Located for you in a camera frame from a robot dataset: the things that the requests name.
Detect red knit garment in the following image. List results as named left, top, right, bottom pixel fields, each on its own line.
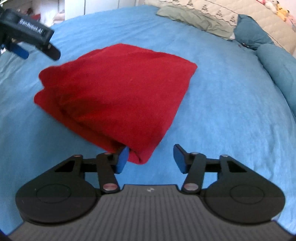
left=34, top=44, right=197, bottom=164

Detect white shelf unit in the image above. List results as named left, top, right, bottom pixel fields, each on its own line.
left=1, top=0, right=144, bottom=27

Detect blue bed cover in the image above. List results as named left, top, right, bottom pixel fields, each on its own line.
left=1, top=6, right=295, bottom=233

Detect teal bolster cushion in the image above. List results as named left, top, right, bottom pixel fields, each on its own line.
left=256, top=44, right=296, bottom=114

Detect green pillow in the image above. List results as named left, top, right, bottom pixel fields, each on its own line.
left=157, top=5, right=235, bottom=40

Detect teal pillow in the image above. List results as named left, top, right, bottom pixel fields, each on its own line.
left=234, top=15, right=274, bottom=50

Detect cream quilted headboard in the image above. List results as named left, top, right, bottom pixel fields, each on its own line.
left=144, top=1, right=295, bottom=54

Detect plush toys on headboard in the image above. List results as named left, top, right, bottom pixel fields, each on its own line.
left=258, top=0, right=295, bottom=27

